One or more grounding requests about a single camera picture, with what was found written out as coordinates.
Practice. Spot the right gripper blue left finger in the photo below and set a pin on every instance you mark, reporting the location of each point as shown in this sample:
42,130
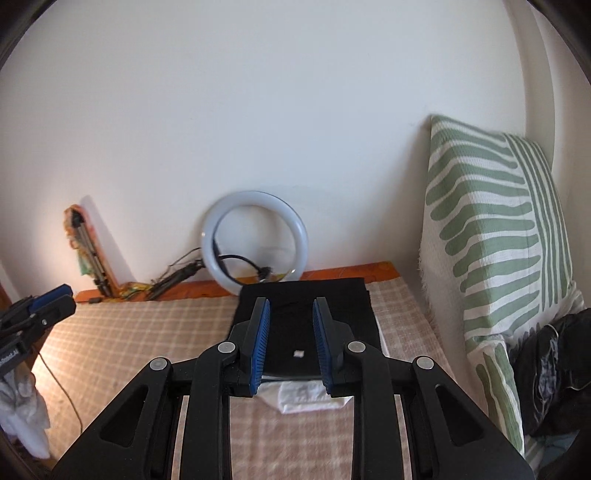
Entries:
232,368

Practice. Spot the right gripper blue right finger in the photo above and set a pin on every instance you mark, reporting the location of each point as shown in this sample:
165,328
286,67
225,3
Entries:
351,368

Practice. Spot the black t-shirt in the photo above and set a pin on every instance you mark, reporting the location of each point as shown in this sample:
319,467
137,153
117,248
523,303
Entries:
291,353

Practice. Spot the pile of white clothes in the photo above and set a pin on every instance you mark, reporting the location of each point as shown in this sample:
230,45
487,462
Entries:
292,397

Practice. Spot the left hand white glove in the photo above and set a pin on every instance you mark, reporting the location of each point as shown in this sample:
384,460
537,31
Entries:
24,414

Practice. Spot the checkered beige bed cover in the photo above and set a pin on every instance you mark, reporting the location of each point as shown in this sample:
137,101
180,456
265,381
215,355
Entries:
115,361

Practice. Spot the grey tripod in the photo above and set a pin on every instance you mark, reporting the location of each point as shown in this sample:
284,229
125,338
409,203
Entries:
98,273

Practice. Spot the green striped white pillow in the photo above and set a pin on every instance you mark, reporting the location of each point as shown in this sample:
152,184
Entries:
495,261

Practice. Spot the black garment by pillow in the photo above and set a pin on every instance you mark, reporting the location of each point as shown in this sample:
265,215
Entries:
552,377

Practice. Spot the black ring light stand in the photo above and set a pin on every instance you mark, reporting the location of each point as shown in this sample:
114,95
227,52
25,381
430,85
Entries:
170,279

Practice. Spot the white ring light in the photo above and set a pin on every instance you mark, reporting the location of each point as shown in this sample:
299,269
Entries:
259,226

